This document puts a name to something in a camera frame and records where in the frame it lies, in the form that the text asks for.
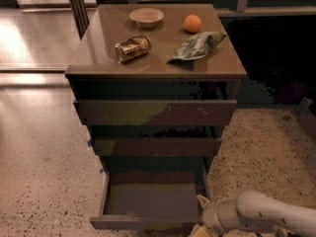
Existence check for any drawer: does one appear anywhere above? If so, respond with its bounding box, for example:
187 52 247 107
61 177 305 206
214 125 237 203
74 100 237 126
90 169 208 232
92 137 222 157

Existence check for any orange fruit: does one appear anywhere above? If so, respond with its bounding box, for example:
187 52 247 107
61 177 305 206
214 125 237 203
184 15 201 34

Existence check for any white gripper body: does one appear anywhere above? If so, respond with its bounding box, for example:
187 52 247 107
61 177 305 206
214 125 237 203
202 199 239 233

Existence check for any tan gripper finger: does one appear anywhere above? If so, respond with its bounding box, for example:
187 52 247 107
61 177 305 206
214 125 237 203
189 224 218 237
197 195 210 209

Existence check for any beige ceramic bowl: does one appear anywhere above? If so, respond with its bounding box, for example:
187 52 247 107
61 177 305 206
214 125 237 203
129 8 164 29

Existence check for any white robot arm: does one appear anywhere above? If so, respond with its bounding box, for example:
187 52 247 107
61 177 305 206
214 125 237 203
189 191 316 237

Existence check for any green chip bag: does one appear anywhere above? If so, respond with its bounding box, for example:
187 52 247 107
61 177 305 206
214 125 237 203
168 32 227 63

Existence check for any gold crushed soda can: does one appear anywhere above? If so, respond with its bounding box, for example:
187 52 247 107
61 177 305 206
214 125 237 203
116 36 151 63

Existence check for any brown drawer cabinet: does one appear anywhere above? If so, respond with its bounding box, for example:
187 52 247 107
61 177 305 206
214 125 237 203
65 4 246 167

